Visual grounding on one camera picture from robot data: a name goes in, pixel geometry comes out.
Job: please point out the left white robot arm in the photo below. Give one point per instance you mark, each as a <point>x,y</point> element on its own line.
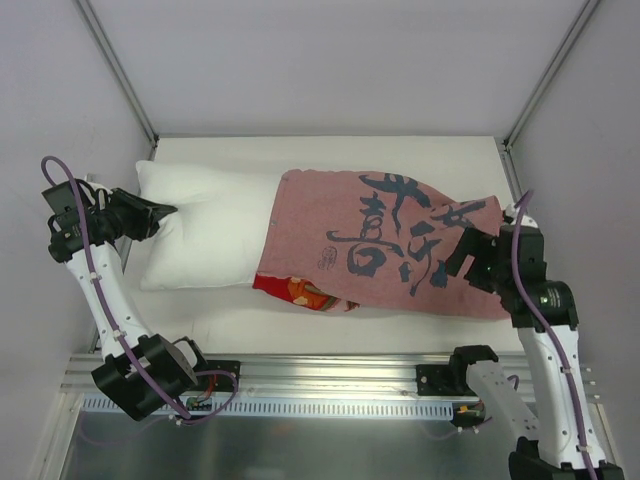
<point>141,371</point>

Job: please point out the left aluminium frame post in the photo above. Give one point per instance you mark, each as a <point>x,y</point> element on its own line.
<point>94,25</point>

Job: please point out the pink red patterned pillowcase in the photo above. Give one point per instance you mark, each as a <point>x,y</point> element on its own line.
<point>348,239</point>

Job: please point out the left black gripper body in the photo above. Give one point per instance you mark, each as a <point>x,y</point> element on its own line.
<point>122,215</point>

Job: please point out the aluminium mounting rail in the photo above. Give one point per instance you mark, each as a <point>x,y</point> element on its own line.
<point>375,377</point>

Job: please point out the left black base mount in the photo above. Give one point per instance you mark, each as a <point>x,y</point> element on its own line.
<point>216,375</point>

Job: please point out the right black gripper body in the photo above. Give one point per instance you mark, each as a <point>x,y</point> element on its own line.
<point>477,256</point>

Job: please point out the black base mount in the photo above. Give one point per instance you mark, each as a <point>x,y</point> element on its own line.
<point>440,380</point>
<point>216,375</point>

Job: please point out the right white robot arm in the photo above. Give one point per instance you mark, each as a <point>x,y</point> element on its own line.
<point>556,440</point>

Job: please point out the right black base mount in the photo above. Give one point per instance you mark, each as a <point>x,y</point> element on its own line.
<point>440,380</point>

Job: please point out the white slotted cable duct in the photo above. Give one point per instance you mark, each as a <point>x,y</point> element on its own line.
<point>426,410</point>

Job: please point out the right aluminium frame post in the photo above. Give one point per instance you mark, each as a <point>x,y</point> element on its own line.
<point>569,40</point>

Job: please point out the white pillow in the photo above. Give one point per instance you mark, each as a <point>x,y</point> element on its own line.
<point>217,235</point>

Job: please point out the aluminium frame post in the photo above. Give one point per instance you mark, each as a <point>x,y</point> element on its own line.
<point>94,25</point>
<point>569,40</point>

